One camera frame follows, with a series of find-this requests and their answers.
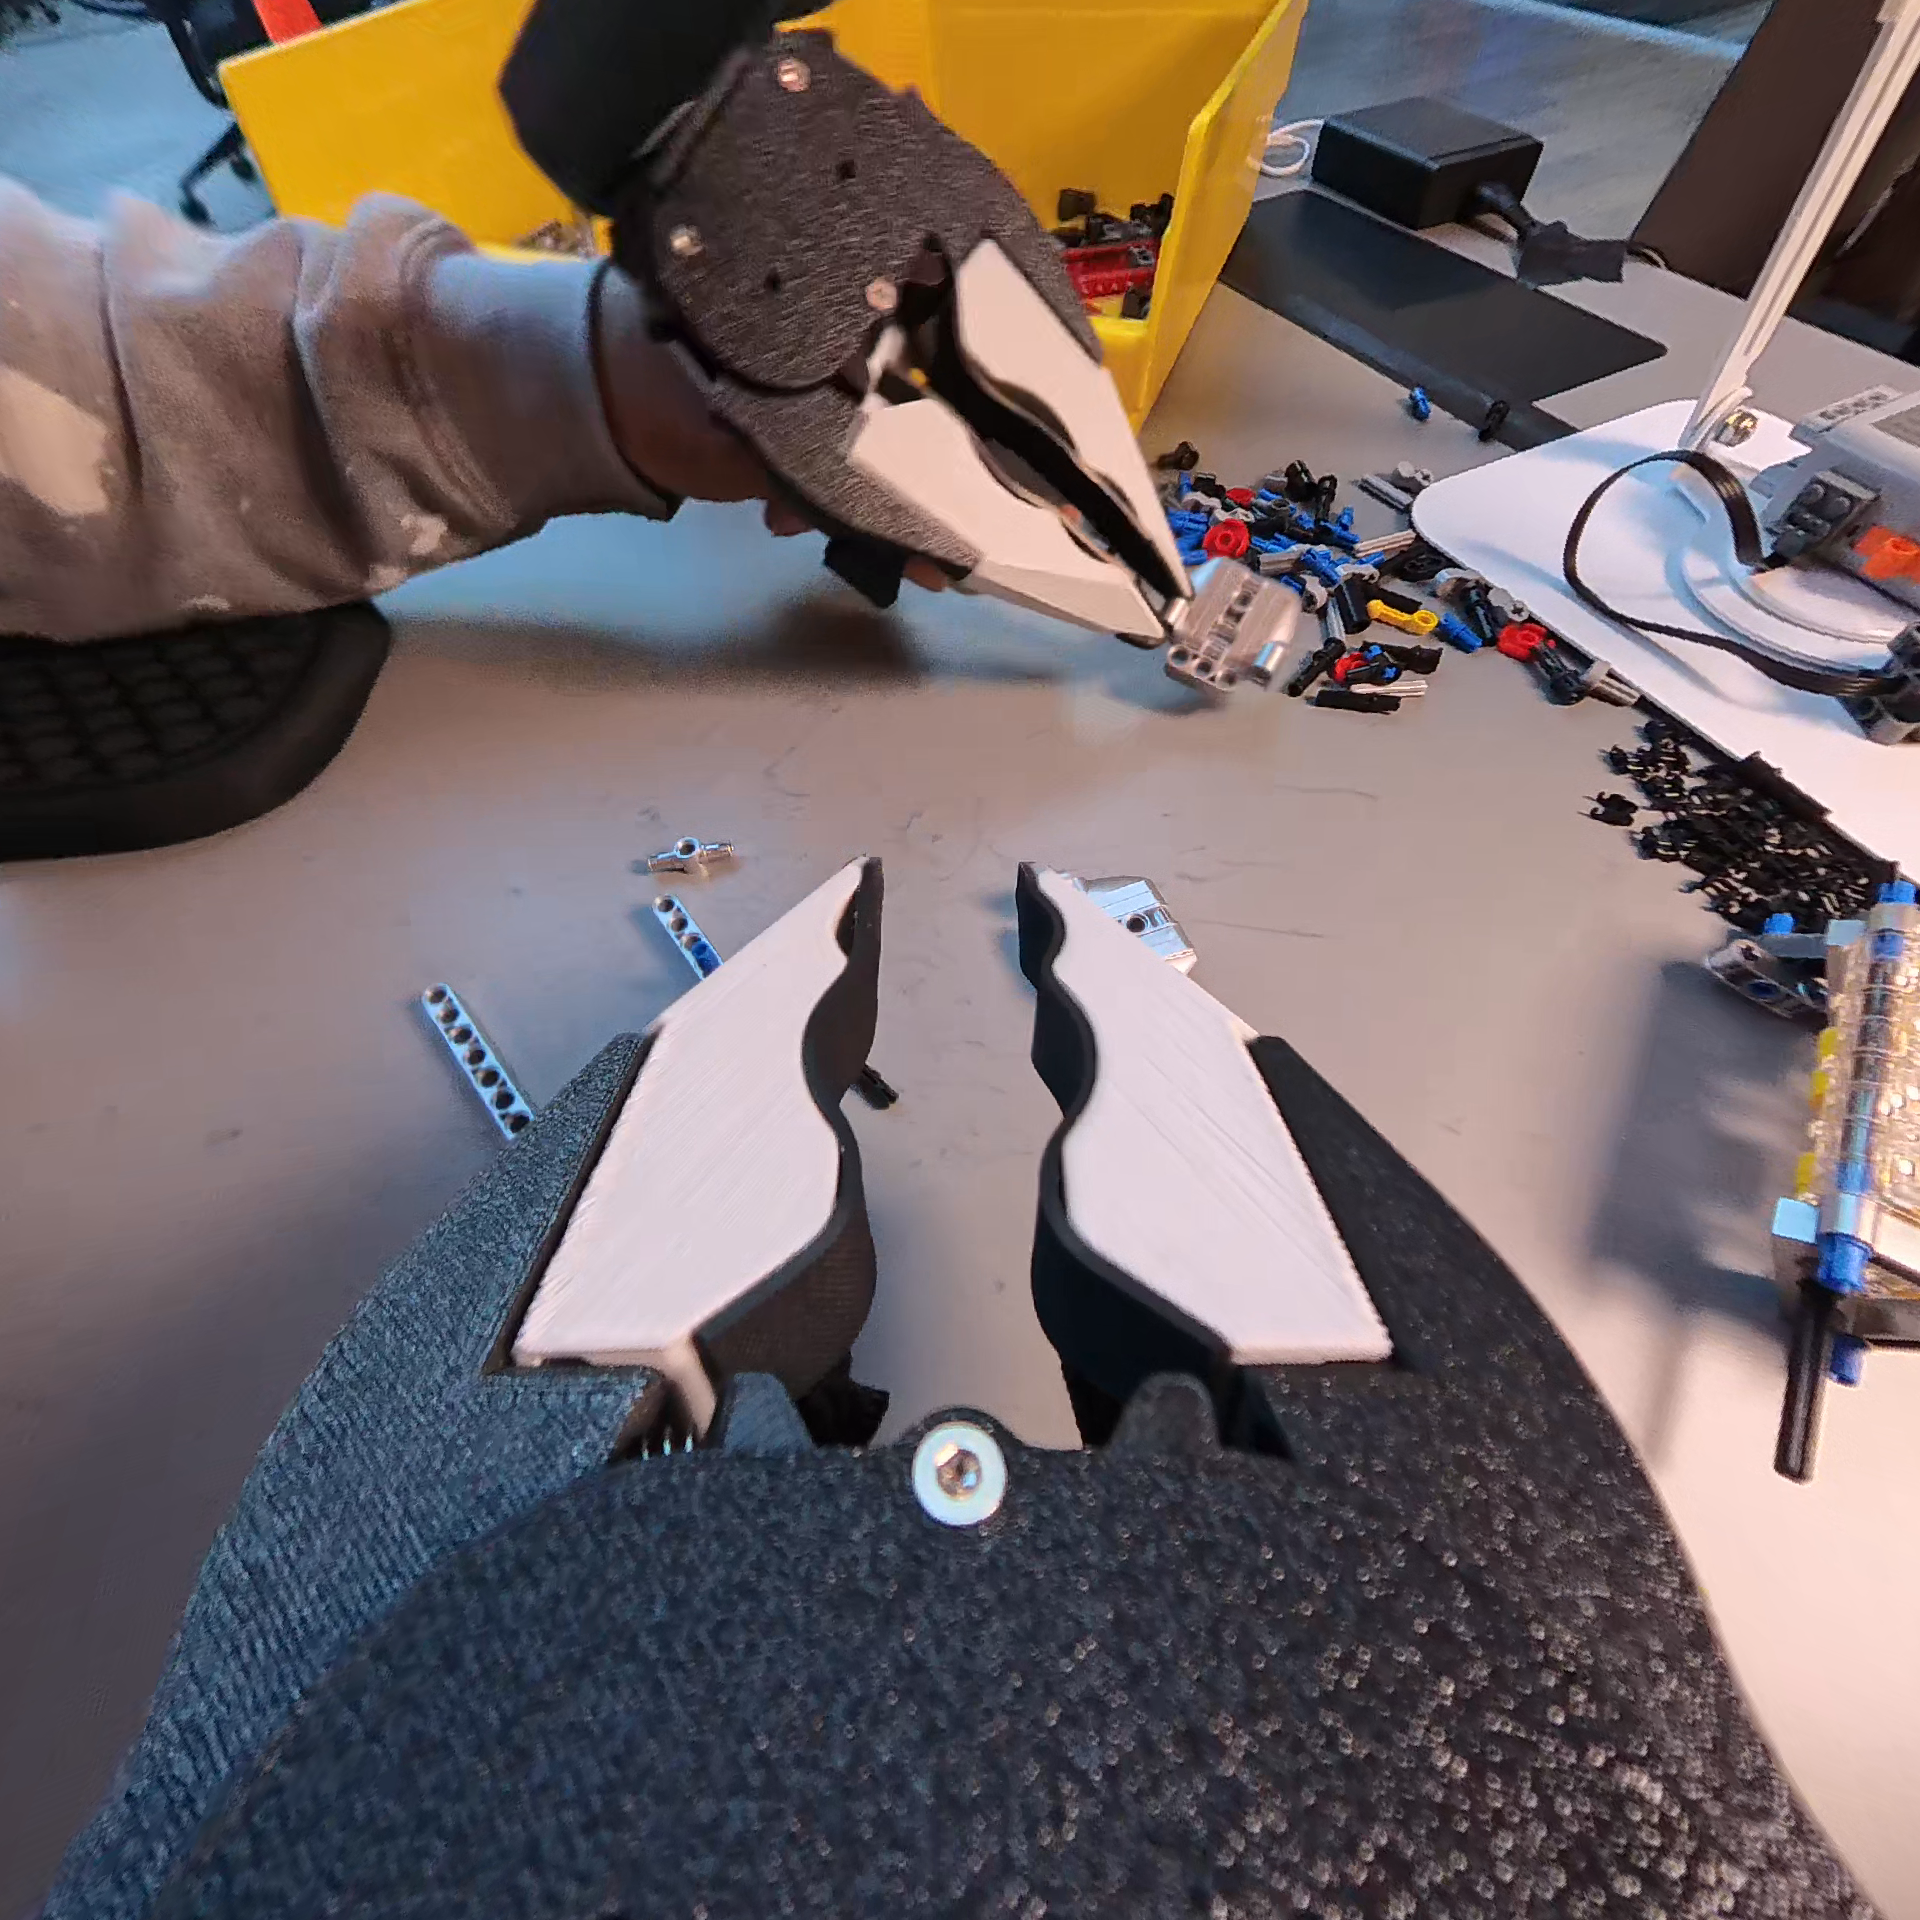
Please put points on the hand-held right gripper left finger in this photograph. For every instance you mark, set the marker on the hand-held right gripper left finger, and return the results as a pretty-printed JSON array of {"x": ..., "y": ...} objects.
[{"x": 690, "y": 1184}]

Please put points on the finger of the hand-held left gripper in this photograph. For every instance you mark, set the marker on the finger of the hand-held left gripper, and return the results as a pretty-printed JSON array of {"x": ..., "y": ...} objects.
[
  {"x": 974, "y": 525},
  {"x": 1035, "y": 360}
]

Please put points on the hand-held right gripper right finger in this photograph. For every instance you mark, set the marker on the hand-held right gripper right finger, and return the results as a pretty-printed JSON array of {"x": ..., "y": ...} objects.
[{"x": 1200, "y": 1184}]

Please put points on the pile of grey beams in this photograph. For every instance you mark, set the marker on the pile of grey beams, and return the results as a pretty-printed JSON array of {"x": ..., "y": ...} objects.
[{"x": 556, "y": 236}]

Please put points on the long grey toy beam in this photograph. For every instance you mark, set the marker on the long grey toy beam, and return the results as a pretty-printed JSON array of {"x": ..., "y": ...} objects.
[
  {"x": 480, "y": 1066},
  {"x": 675, "y": 917}
]

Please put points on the silver toy engine block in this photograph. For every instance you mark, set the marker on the silver toy engine block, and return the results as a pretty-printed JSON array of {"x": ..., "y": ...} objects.
[
  {"x": 1237, "y": 622},
  {"x": 1140, "y": 914}
]

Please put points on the small silver toy connector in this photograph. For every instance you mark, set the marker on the small silver toy connector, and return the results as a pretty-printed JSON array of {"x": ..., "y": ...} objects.
[{"x": 686, "y": 858}]

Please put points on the yellow bin with grey beams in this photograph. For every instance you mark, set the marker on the yellow bin with grey beams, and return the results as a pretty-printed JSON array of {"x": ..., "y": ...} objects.
[{"x": 389, "y": 106}]

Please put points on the black desk mat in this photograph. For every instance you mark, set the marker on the black desk mat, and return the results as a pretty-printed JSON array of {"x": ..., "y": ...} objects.
[{"x": 1425, "y": 324}]

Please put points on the pile of black red beams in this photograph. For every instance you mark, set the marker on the pile of black red beams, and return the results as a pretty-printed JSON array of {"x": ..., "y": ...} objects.
[{"x": 1108, "y": 264}]

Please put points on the black toy pin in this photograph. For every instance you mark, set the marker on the black toy pin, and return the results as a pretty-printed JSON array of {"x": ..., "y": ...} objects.
[{"x": 876, "y": 1089}]

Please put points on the pile of mixed toy pins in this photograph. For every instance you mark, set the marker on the pile of mixed toy pins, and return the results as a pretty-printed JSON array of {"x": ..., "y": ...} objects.
[{"x": 1348, "y": 599}]

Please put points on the black power adapter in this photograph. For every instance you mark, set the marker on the black power adapter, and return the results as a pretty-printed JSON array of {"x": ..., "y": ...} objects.
[{"x": 1425, "y": 159}]

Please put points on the white wooden book stand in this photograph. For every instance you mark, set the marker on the white wooden book stand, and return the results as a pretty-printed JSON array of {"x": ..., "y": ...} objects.
[{"x": 1516, "y": 510}]

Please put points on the orange traffic cone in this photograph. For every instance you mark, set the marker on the orange traffic cone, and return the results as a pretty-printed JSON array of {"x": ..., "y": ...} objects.
[{"x": 283, "y": 15}]

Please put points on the pile of black pins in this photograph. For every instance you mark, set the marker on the pile of black pins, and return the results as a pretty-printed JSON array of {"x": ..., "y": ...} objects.
[{"x": 1739, "y": 833}]

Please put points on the dark object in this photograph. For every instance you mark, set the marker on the dark object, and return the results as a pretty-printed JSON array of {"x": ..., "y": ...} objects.
[{"x": 149, "y": 735}]

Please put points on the grey battery box with motor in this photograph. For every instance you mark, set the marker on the grey battery box with motor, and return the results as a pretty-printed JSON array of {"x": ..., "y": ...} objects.
[{"x": 1838, "y": 494}]

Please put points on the grey orange toy motor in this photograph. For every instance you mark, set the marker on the grey orange toy motor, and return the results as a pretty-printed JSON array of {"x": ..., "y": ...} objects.
[{"x": 1892, "y": 690}]

